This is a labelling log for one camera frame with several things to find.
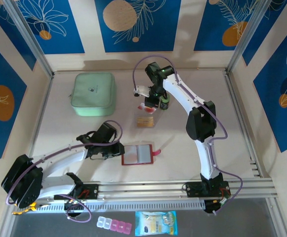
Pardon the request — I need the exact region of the grey slotted cable duct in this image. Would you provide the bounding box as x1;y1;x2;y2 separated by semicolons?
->
34;200;206;212

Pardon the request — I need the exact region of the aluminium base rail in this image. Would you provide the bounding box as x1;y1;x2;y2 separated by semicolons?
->
6;178;279;203

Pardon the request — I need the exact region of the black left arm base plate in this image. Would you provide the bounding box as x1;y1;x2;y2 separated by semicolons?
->
53;184;99;200

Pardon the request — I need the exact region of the aluminium side rail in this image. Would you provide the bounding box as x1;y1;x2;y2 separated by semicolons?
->
223;70;270;179
21;74;55;184

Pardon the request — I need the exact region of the red card holder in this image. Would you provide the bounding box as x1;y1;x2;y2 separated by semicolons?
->
121;144;163;165

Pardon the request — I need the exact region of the blue snack packet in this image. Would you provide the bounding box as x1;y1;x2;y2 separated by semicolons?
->
134;210;178;237

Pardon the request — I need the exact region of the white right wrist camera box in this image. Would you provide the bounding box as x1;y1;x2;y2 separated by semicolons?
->
132;84;151;97

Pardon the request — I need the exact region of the pink credit card red circle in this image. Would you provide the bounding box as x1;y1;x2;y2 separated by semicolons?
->
137;103;158;114

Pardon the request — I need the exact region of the green lidded dark bottle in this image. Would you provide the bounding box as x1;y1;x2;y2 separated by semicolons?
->
159;95;170;111

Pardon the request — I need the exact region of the gold credit card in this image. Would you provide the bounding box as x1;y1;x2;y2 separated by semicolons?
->
136;116;156;128

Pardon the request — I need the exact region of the aluminium corner post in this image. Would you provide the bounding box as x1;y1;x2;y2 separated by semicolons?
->
3;0;54;78
226;0;279;75

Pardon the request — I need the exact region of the clear pink pill organizer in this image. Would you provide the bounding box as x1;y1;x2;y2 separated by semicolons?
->
96;216;133;235

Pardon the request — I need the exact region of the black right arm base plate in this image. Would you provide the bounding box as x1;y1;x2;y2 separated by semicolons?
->
185;181;230;198

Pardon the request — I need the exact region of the mint green medicine bag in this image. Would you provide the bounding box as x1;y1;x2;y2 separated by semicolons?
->
70;72;117;117

